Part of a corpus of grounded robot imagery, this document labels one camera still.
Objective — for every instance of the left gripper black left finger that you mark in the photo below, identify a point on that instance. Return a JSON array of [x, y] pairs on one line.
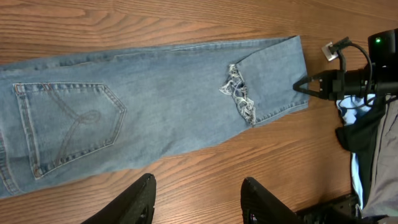
[[135, 205]]

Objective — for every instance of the black garment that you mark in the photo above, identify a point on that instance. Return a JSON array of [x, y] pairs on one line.
[[358, 136]]

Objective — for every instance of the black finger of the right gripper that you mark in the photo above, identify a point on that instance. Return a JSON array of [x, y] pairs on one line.
[[317, 94], [305, 80]]

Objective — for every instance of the blue denim jeans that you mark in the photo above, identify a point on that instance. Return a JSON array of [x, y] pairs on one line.
[[73, 116]]

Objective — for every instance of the grey garment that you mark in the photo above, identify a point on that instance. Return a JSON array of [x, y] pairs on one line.
[[383, 193]]

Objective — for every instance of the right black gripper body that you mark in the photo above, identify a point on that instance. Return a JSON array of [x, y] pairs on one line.
[[337, 84]]

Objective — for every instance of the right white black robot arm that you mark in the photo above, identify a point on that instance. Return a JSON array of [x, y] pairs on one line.
[[376, 81]]

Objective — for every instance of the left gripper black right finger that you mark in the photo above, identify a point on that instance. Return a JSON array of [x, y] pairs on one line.
[[259, 206]]

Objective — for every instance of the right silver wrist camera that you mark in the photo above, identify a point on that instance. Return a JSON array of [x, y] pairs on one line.
[[330, 56]]

